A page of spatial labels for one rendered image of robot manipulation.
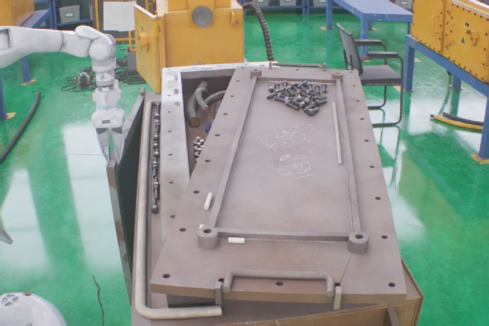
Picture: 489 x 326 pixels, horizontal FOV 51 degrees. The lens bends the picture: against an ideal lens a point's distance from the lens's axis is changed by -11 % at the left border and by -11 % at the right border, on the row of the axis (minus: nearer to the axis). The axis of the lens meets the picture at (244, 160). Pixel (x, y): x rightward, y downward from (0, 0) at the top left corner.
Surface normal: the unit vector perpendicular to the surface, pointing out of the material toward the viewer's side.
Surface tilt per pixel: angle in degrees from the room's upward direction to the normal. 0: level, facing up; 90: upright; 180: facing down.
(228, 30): 90
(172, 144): 0
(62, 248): 0
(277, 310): 0
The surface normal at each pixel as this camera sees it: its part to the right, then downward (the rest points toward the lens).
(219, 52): 0.16, 0.44
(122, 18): -0.16, 0.44
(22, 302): -0.01, -0.90
